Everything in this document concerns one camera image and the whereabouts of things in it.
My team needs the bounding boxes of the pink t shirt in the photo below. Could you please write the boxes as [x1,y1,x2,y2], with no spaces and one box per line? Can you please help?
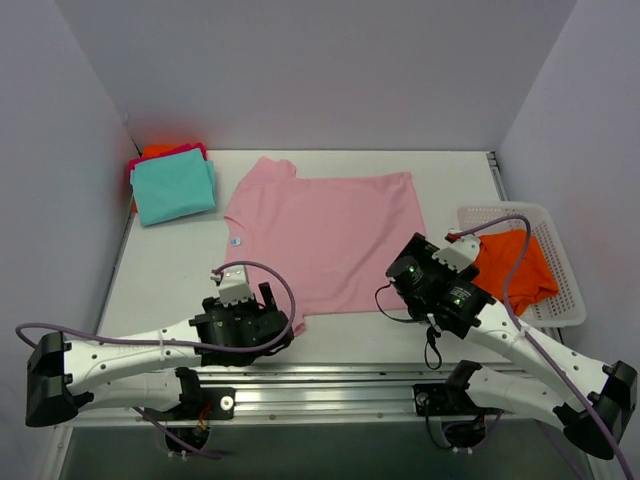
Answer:
[224,157,425,334]

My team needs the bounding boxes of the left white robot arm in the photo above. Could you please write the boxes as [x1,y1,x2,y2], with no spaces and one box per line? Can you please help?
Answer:
[25,282,294,428]

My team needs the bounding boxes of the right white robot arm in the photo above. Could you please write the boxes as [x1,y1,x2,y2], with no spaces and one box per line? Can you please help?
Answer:
[385,233,638,460]

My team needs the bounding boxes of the orange t shirt in basket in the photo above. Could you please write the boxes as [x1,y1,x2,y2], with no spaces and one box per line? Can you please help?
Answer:
[473,229,559,317]

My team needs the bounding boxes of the white plastic basket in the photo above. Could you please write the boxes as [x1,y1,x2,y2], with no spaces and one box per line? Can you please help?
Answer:
[456,202,586,329]

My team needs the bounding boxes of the folded teal t shirt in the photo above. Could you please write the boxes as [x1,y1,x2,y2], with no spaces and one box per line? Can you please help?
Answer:
[130,160,216,227]

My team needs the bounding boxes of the folded magenta t shirt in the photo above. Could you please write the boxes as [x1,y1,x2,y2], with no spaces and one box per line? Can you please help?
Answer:
[127,143,207,176]

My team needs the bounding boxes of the folded orange t shirt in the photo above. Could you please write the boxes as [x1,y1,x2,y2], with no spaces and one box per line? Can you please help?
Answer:
[130,143,182,215]

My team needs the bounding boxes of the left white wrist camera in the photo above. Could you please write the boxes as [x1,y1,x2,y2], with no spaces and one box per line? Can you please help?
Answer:
[210,266,255,307]

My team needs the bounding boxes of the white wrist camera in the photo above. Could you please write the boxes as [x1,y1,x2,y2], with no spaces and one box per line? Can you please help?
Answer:
[210,266,255,307]
[432,229,481,273]

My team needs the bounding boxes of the black cable on right wrist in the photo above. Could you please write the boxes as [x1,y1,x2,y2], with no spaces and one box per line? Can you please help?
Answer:
[373,283,444,371]

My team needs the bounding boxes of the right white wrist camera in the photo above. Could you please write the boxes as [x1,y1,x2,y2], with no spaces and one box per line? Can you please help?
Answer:
[432,229,481,273]

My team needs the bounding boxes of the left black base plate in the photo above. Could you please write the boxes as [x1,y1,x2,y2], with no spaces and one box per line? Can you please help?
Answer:
[143,386,236,421]

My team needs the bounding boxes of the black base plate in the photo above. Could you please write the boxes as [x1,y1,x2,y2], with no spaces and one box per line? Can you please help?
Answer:
[143,386,236,421]
[412,383,499,417]

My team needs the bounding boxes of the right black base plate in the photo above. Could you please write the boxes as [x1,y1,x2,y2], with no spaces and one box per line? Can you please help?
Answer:
[412,383,499,417]

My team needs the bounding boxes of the aluminium mounting rail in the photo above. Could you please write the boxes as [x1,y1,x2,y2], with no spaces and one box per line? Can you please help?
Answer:
[53,361,601,429]

